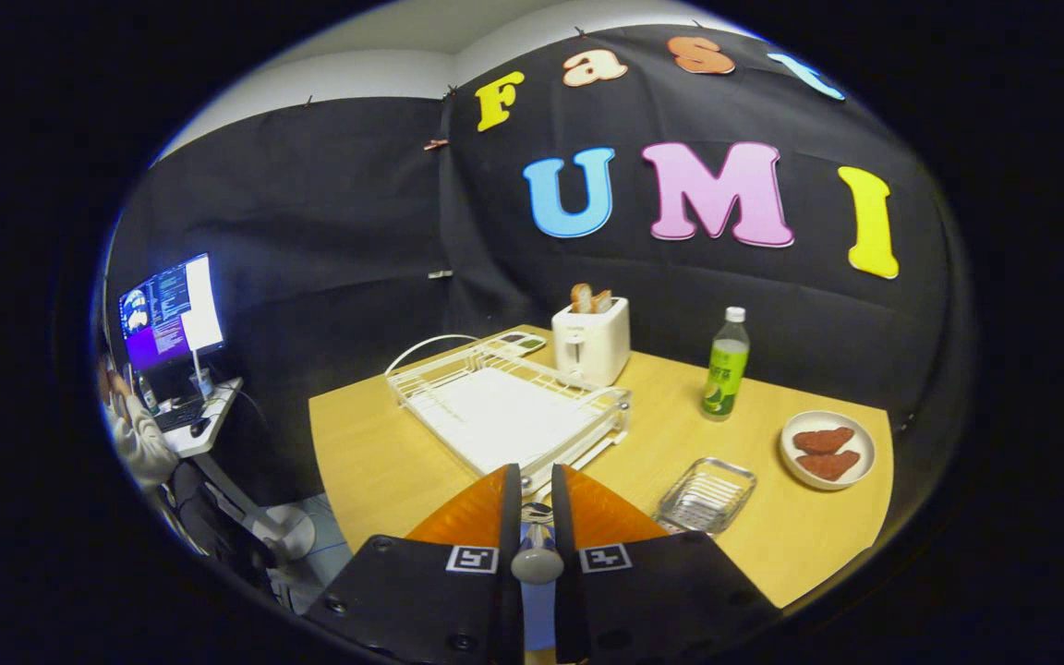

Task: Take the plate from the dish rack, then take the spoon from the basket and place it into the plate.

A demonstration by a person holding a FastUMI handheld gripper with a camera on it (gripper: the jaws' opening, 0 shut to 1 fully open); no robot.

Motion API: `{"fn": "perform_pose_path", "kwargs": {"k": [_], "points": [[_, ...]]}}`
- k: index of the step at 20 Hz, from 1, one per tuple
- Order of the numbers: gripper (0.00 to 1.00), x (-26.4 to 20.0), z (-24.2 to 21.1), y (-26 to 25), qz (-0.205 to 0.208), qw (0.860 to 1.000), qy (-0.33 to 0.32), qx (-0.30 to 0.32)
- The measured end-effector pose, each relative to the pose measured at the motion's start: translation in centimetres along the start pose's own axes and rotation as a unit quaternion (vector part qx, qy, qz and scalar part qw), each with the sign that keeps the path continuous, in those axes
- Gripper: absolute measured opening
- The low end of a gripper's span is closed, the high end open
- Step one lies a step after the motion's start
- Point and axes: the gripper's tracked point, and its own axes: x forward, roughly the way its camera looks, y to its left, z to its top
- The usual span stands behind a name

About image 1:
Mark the white oval plate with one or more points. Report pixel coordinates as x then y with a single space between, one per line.
828 418

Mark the white toaster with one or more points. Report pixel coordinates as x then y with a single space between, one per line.
597 346

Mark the green label drink bottle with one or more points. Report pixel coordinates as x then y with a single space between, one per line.
726 369

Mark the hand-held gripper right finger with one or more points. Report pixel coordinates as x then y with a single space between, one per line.
564 610

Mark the black keyboard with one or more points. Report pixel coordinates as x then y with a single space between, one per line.
179 415

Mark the white compartment seasoning dish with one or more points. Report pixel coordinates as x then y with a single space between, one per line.
521 342

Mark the small green desk bottle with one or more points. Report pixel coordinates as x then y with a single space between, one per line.
148 395

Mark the metal spoon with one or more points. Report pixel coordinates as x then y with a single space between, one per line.
537 565

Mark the toasted bread slice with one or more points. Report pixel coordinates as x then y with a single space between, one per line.
582 298
602 301

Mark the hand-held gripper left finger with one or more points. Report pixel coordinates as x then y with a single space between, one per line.
512 517

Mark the computer monitor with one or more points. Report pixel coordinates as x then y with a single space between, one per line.
167 314

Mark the white side desk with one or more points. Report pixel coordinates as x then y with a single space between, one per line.
218 416

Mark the black computer mouse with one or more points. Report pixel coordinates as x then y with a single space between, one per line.
200 427

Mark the black backdrop cloth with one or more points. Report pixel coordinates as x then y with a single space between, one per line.
356 231

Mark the black office chair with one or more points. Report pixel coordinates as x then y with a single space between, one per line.
209 522

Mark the red meat patty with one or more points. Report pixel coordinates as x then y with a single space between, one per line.
829 465
823 440

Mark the clear cup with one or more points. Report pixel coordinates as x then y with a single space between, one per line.
202 382

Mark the white round stand base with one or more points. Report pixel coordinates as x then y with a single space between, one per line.
296 534

